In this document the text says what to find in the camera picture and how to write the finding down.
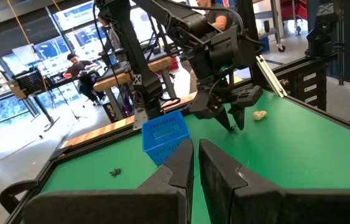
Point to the silver aluminium bar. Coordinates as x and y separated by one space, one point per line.
271 76

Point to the black table edge frame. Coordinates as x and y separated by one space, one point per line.
46 169

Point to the wooden table side board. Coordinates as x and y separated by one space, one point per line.
100 130

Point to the metal wheeled cart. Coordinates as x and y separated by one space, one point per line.
274 18

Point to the black floor stand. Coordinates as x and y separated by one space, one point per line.
45 112

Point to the blue plastic basket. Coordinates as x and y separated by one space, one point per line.
165 137

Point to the black mesh crate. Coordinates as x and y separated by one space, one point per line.
30 81

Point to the black plastic spider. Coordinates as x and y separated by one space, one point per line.
115 172

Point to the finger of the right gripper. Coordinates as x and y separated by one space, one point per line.
239 118
224 119

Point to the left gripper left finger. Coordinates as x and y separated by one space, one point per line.
162 202

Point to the red box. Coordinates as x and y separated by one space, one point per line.
174 63

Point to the blue plastic bin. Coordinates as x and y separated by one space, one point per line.
263 43

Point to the red tool cabinet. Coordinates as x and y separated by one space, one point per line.
292 9

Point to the cream plastic skull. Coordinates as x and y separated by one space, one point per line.
259 115

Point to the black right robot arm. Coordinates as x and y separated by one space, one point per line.
128 40

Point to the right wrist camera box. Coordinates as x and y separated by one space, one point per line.
230 46

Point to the black pole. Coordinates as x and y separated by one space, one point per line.
341 43

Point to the person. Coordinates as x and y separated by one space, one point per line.
81 71
221 18

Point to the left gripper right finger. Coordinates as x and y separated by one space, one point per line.
243 202

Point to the wooden background table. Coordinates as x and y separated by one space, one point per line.
115 79

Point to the black background robot arm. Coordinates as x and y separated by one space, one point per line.
320 31

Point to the large glass window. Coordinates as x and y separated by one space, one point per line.
78 18
50 51

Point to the black drawer unit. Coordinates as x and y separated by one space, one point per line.
311 87

